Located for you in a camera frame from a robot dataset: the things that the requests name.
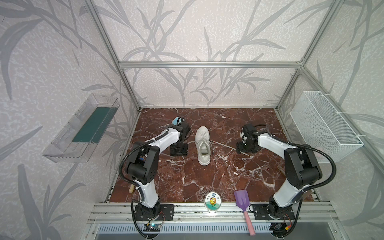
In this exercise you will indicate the right circuit board with wires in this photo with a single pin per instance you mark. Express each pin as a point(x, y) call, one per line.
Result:
point(280, 227)

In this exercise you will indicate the purple pink toy shovel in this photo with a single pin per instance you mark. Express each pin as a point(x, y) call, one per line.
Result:
point(243, 202)

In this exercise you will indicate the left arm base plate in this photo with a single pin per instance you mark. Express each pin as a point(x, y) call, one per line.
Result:
point(160, 212)

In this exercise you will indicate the white shoelace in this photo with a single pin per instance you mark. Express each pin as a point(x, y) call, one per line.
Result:
point(217, 143)

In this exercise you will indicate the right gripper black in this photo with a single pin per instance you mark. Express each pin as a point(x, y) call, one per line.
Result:
point(245, 147)

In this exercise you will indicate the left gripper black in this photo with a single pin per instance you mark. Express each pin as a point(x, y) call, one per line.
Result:
point(178, 148)

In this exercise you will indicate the clear plastic wall tray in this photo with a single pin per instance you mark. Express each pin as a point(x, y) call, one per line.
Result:
point(78, 139)

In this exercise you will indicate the light blue silicone spatula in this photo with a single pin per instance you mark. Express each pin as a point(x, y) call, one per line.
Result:
point(177, 121)

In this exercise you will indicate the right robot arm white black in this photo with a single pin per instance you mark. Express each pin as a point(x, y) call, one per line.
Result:
point(302, 169)

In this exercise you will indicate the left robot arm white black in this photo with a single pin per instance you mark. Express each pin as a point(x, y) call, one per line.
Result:
point(139, 167)

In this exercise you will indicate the white sneaker shoe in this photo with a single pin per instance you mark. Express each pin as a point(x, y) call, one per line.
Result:
point(202, 141)

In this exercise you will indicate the white wire mesh basket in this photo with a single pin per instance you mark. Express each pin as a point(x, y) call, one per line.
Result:
point(323, 127)

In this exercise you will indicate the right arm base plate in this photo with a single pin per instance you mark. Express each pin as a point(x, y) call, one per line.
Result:
point(272, 212)

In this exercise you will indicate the blue wooden handled spatula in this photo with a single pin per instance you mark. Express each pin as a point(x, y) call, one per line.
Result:
point(132, 189)

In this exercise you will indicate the green circuit board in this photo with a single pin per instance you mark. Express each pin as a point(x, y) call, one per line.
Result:
point(152, 227)

